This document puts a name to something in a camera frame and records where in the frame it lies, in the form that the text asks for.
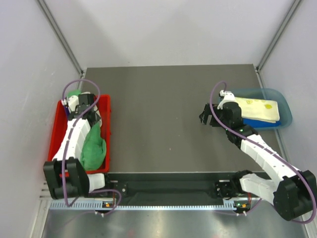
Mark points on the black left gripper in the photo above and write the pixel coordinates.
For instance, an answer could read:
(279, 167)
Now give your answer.
(97, 120)

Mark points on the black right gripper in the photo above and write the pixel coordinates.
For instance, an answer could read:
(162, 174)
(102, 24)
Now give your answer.
(203, 117)

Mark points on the blue towel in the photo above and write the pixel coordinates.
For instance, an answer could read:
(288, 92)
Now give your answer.
(260, 124)

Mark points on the green towel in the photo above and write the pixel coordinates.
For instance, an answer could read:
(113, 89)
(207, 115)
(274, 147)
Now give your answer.
(84, 142)

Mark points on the yellow patterned towel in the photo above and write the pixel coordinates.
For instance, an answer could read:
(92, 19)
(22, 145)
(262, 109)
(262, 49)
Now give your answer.
(259, 109)

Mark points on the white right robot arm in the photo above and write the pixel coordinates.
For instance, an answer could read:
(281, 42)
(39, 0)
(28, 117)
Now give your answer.
(290, 191)

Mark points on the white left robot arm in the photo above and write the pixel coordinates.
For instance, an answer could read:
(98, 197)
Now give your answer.
(68, 177)

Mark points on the light patterned towel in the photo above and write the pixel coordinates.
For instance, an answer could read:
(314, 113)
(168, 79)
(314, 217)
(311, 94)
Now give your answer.
(97, 114)

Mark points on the purple towel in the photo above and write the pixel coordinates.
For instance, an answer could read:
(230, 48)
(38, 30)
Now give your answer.
(66, 110)

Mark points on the red plastic bin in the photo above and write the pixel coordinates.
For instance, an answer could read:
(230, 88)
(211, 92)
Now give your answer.
(60, 127)

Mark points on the translucent blue tray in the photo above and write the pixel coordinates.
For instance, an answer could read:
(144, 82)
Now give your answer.
(268, 94)

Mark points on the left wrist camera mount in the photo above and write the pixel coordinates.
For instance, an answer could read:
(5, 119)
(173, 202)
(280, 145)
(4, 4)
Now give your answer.
(70, 103)

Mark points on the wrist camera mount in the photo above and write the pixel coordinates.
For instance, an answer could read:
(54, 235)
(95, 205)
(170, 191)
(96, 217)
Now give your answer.
(70, 103)
(225, 97)

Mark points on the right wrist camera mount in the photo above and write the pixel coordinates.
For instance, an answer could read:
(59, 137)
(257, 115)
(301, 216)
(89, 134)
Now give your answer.
(225, 97)

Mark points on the white slotted cable duct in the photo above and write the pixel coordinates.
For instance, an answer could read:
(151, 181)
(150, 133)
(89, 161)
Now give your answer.
(106, 205)

